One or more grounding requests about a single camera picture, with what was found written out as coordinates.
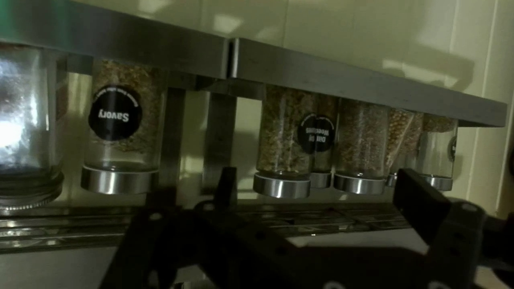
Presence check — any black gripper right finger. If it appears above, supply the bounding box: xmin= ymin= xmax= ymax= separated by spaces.
xmin=392 ymin=167 xmax=487 ymax=289

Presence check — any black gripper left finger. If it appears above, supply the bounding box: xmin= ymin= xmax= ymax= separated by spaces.
xmin=98 ymin=166 xmax=241 ymax=289

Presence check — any glass spice jar steel cap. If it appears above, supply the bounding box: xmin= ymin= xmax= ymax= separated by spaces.
xmin=384 ymin=108 xmax=426 ymax=190
xmin=252 ymin=84 xmax=317 ymax=201
xmin=416 ymin=113 xmax=461 ymax=193
xmin=333 ymin=98 xmax=392 ymax=196

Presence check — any savory labelled spice jar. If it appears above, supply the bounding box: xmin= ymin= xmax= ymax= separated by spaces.
xmin=79 ymin=56 xmax=164 ymax=196

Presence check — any large clear glass jar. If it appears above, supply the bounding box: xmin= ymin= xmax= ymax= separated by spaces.
xmin=0 ymin=42 xmax=68 ymax=212

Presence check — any steel wall spice rack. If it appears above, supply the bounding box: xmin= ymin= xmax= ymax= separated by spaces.
xmin=0 ymin=0 xmax=509 ymax=254

